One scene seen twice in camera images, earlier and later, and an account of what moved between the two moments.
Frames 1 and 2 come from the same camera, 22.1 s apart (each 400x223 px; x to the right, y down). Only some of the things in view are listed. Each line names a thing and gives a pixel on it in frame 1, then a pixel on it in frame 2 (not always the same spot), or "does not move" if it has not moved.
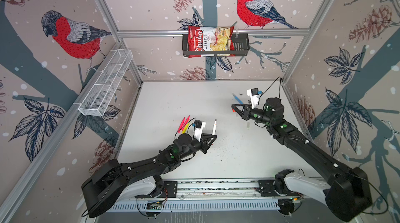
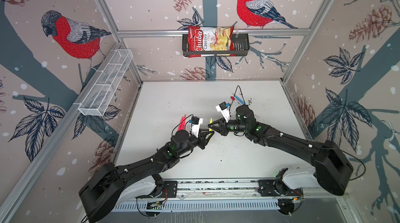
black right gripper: (246, 111) -> (222, 129)
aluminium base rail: (217, 188) does not move
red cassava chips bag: (210, 38) does not move
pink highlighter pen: (180, 125) does not move
